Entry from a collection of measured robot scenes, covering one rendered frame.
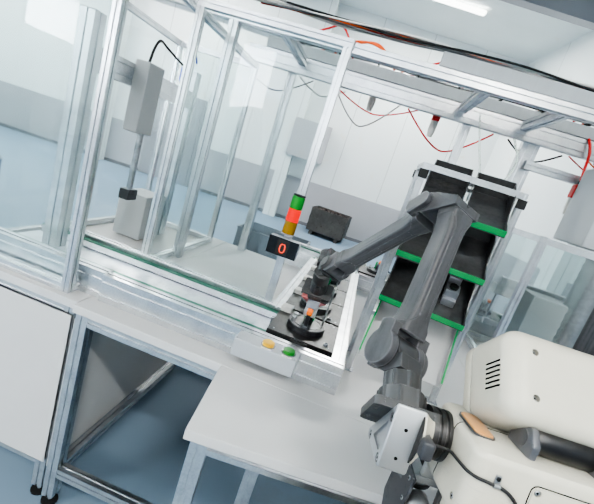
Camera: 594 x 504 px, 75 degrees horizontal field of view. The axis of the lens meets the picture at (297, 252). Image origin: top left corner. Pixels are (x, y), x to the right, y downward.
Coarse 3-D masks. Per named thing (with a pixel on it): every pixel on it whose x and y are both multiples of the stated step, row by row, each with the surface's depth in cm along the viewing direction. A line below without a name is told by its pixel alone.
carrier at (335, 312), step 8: (296, 288) 177; (296, 296) 172; (296, 304) 163; (304, 304) 163; (328, 304) 169; (320, 312) 161; (328, 312) 164; (336, 312) 169; (320, 320) 156; (328, 320) 157; (336, 320) 160
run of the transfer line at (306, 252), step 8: (304, 248) 285; (312, 248) 287; (304, 256) 259; (312, 256) 280; (296, 264) 262; (304, 264) 260; (360, 280) 255; (368, 280) 254; (360, 288) 256; (368, 288) 256
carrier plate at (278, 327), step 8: (280, 312) 150; (272, 320) 140; (280, 320) 142; (272, 328) 134; (280, 328) 136; (288, 328) 138; (328, 328) 149; (336, 328) 152; (280, 336) 133; (288, 336) 132; (296, 336) 134; (304, 336) 136; (328, 336) 142; (336, 336) 144; (312, 344) 132; (320, 344) 134; (328, 344) 136; (320, 352) 131; (328, 352) 130
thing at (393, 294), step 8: (400, 264) 146; (408, 264) 147; (416, 264) 147; (392, 272) 142; (400, 272) 142; (408, 272) 143; (392, 280) 138; (400, 280) 138; (408, 280) 139; (384, 288) 133; (392, 288) 134; (400, 288) 135; (408, 288) 135; (384, 296) 128; (392, 296) 131; (400, 296) 131; (392, 304) 128; (400, 304) 126
